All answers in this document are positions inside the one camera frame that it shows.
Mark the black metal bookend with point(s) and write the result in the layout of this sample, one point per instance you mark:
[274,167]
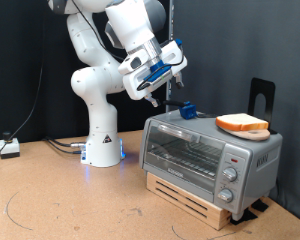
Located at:
[256,86]

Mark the round wooden cutting board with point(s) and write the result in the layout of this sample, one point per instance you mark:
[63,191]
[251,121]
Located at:
[256,135]

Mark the black spatula with blue grip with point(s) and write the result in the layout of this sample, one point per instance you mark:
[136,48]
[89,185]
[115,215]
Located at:
[188,111]

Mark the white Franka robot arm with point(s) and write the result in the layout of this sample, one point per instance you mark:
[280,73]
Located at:
[100,133]

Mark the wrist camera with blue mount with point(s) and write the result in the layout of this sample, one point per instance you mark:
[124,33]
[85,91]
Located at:
[158,68]

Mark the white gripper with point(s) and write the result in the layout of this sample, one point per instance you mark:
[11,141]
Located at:
[133,83]

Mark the silver toaster oven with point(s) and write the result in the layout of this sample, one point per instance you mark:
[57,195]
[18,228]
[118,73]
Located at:
[256,173]

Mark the black backdrop curtain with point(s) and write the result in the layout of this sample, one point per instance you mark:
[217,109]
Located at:
[16,50]

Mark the vertical aluminium pole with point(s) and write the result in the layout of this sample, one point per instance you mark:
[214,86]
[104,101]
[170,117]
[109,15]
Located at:
[170,96]

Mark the grey backdrop curtain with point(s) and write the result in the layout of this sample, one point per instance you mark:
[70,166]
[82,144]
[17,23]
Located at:
[240,40]

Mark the slotted wooden block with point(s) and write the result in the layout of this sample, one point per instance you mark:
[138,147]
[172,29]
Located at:
[210,218]

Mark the white bread slice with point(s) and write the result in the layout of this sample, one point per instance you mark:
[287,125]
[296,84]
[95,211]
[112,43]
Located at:
[240,120]

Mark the silver oven temperature knob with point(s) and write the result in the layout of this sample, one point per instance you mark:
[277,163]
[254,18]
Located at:
[230,174]

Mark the emergency stop button box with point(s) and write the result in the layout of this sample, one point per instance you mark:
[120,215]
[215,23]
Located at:
[9,146]

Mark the silver oven timer knob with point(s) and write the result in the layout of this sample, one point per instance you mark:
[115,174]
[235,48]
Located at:
[225,195]

